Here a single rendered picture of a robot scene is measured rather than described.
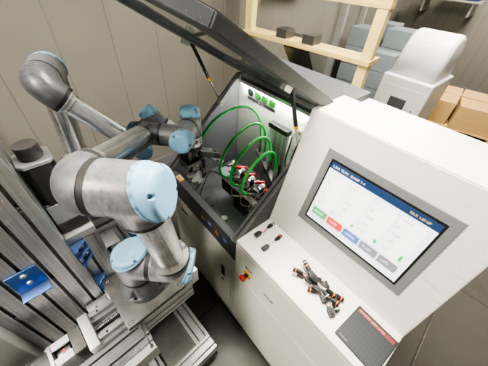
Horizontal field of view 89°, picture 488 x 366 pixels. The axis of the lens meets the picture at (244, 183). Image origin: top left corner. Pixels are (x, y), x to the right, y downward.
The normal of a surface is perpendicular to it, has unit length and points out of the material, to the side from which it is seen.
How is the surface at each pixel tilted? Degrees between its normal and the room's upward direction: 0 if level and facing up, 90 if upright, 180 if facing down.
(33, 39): 90
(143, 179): 21
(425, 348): 0
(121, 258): 7
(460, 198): 76
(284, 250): 0
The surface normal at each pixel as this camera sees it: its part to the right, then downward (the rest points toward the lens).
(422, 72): -0.71, 0.16
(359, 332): 0.05, -0.74
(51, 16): 0.69, 0.51
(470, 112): -0.58, 0.52
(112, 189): -0.01, -0.04
